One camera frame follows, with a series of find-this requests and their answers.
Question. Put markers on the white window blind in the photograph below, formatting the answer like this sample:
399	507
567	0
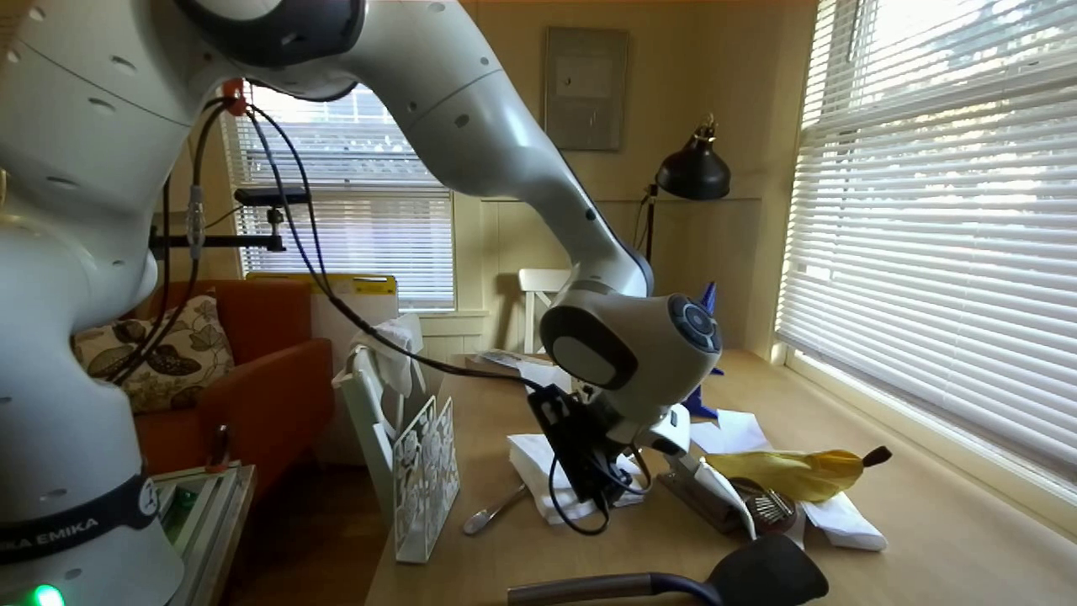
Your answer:
944	248

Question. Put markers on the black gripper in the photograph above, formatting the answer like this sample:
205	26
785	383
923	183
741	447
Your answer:
576	431

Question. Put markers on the white cross-back chair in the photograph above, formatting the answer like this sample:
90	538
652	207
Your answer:
540	299

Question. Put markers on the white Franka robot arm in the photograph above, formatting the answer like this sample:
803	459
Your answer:
68	339

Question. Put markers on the leaf patterned cushion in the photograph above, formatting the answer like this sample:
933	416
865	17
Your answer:
170	359

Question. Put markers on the orange armchair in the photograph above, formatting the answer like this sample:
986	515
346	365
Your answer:
270	392

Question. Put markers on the yellow banana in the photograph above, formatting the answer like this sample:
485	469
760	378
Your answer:
796	474

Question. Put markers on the black desk lamp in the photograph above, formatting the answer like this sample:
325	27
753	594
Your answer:
694	174

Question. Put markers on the metal spoon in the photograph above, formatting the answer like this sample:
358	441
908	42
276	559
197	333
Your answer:
485	521

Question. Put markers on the white paper sheet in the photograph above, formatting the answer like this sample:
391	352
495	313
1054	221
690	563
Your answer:
846	528
736	431

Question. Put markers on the framed wall picture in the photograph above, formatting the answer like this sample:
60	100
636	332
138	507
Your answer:
585	89

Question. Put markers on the white perforated napkin holder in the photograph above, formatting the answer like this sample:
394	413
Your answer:
424	493

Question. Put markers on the blue Connect Four frame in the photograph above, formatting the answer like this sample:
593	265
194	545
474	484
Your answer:
707	299

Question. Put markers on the white napkin stack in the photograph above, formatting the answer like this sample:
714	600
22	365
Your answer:
525	457

